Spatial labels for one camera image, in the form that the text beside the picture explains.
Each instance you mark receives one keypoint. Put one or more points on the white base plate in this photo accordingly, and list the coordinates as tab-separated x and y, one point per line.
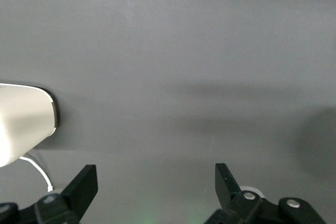
21	121

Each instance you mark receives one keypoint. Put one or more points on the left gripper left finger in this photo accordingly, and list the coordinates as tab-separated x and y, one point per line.
76	195

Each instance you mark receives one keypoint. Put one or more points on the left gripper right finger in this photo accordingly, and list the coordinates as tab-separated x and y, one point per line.
231	200

